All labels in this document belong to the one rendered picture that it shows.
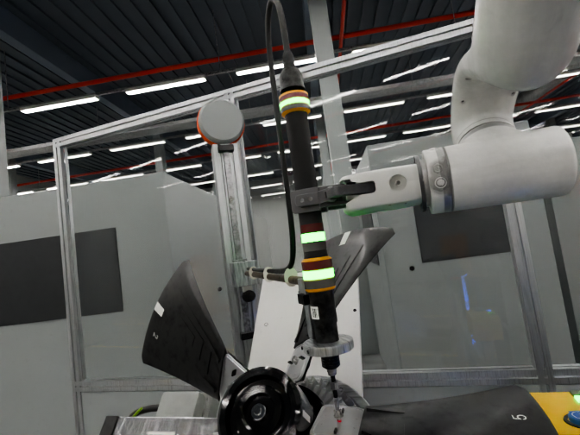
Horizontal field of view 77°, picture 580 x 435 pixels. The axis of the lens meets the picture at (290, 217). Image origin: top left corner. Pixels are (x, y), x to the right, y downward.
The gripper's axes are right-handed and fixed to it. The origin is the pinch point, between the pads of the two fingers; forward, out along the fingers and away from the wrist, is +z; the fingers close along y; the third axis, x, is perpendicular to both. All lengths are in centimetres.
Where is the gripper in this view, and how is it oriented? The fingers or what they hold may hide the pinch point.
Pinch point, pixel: (309, 202)
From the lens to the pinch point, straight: 52.7
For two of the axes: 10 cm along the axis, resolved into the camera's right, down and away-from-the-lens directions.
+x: -1.3, -9.9, 0.8
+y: 3.0, 0.4, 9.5
